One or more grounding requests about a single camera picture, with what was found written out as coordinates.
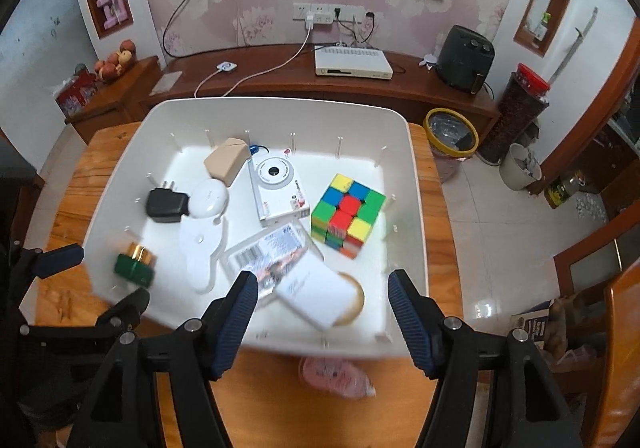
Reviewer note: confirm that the green small box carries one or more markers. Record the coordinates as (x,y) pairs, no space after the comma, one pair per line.
(132,270)

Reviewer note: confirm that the black power adapter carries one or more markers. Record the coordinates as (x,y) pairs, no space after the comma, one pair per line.
(167,205)

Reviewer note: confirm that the wooden television cabinet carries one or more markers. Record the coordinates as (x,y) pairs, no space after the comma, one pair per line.
(350,87)

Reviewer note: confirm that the cardboard box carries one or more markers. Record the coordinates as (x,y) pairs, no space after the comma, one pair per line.
(532,328)

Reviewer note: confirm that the white camera box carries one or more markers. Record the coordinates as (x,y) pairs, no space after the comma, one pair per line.
(275,198)

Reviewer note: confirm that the white plastic bin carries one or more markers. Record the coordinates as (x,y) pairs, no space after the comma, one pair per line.
(300,127)

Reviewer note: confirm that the wooden chair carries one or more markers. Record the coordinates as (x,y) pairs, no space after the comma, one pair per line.
(620,328)

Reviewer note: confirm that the colourful puzzle cube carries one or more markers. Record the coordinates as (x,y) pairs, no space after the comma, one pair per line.
(345,213)

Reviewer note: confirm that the clear plastic packet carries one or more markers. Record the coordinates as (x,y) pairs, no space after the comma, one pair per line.
(265,248)

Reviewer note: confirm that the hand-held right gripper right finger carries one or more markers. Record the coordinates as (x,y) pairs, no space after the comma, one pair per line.
(412,323)

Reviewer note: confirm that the white earbuds case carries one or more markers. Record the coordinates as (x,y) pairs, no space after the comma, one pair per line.
(210,198)

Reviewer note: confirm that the white small gadget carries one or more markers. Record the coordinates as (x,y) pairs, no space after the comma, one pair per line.
(428,61)

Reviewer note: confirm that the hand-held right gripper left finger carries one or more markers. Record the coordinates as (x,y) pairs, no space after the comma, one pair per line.
(235,323)

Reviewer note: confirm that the yellow trash bin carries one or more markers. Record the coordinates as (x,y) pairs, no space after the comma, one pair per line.
(450,132)

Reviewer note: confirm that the white bucket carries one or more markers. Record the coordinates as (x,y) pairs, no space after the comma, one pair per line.
(515,175)

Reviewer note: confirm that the white paper sheet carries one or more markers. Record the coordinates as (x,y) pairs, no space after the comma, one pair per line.
(167,83)

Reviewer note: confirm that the red printed box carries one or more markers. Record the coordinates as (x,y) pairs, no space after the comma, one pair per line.
(75,95)

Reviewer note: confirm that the pile of peaches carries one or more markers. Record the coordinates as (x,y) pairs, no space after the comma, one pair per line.
(115,62)

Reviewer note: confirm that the beige wedge-shaped case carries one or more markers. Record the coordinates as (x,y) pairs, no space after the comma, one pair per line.
(225,162)

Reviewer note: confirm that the small white box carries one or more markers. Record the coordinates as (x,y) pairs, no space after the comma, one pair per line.
(315,293)

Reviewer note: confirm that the white wall sockets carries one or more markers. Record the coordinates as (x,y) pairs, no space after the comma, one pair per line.
(300,10)

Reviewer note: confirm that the white set-top box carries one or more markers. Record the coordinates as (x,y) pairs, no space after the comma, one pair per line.
(350,60)

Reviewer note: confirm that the red-lid jar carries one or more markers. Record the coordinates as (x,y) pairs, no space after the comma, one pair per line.
(515,112)

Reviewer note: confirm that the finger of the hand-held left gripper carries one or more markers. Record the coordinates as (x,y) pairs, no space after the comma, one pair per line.
(57,260)
(125,308)

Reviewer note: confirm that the grey long stick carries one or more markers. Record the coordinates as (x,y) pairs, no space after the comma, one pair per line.
(575,45)

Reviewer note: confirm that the brown tape roll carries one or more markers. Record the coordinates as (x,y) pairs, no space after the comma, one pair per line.
(357,303)

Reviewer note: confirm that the dark green air fryer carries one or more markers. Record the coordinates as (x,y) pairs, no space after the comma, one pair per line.
(462,60)

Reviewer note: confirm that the white charging puck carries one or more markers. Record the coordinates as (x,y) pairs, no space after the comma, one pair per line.
(226,66)

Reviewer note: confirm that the pink tape roll packet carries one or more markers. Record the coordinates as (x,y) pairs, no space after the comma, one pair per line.
(335,375)

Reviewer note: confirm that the stack of pink boxes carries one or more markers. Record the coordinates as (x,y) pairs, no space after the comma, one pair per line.
(112,10)

